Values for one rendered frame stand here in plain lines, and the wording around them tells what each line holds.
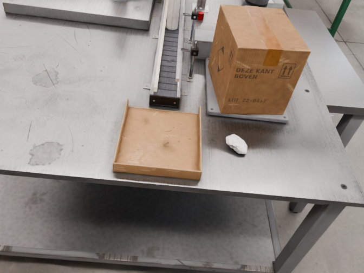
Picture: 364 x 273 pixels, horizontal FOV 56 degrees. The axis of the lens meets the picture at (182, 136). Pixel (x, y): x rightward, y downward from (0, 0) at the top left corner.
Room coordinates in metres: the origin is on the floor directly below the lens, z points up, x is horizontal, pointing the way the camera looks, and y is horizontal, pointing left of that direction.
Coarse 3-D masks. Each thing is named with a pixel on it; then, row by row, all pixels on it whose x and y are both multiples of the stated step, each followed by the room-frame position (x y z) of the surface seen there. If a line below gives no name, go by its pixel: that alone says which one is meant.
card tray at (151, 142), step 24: (144, 120) 0.85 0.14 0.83; (168, 120) 0.87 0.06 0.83; (192, 120) 0.90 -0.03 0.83; (120, 144) 0.73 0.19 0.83; (144, 144) 0.74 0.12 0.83; (168, 144) 0.76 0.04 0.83; (192, 144) 0.78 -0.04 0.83; (120, 168) 0.62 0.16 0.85; (144, 168) 0.62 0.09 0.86; (168, 168) 0.63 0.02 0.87; (192, 168) 0.68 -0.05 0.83
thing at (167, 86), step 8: (168, 32) 1.40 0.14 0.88; (176, 32) 1.41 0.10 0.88; (168, 40) 1.34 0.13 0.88; (176, 40) 1.35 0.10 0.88; (168, 48) 1.27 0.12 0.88; (176, 48) 1.28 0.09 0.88; (168, 56) 1.21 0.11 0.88; (176, 56) 1.22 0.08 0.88; (160, 64) 1.14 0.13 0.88; (168, 64) 1.15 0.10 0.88; (176, 64) 1.16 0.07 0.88; (160, 72) 1.09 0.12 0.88; (168, 72) 1.10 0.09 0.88; (160, 80) 1.04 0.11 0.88; (168, 80) 1.04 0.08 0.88; (160, 88) 0.99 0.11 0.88; (168, 88) 0.99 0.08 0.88; (176, 88) 1.00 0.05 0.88; (168, 96) 0.95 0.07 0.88; (176, 96) 0.96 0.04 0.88
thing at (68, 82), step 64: (0, 0) 1.53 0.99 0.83; (192, 0) 1.91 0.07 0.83; (0, 64) 1.03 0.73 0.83; (64, 64) 1.10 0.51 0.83; (128, 64) 1.17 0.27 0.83; (0, 128) 0.71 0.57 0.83; (64, 128) 0.76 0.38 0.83; (256, 128) 0.91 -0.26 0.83; (320, 128) 0.97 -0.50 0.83; (256, 192) 0.63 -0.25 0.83; (320, 192) 0.67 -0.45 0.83
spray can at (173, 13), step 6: (168, 0) 1.44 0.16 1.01; (174, 0) 1.42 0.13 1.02; (168, 6) 1.43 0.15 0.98; (174, 6) 1.42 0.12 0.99; (168, 12) 1.43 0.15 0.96; (174, 12) 1.42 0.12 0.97; (168, 18) 1.43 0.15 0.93; (174, 18) 1.42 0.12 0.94; (168, 24) 1.43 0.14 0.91; (174, 24) 1.43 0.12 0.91; (174, 30) 1.43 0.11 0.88
